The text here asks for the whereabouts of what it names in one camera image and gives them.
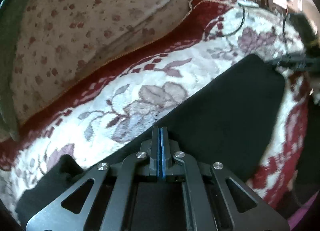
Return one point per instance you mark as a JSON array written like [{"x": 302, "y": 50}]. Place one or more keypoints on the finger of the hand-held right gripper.
[{"x": 295, "y": 61}]

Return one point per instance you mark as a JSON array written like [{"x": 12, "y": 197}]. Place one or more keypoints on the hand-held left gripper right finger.
[{"x": 163, "y": 153}]

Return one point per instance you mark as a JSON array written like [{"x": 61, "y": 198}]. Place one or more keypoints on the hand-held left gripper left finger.
[{"x": 156, "y": 153}]

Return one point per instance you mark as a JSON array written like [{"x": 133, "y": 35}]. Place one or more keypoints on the black pants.
[{"x": 215, "y": 120}]

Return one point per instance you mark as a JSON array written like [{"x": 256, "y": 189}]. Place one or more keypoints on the white and red floral blanket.
[{"x": 140, "y": 90}]

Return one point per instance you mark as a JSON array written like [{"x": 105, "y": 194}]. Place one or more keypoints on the beige spotted pillow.
[{"x": 87, "y": 25}]

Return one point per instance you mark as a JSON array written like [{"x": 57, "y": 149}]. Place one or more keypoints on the grey fleece towel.
[{"x": 6, "y": 70}]

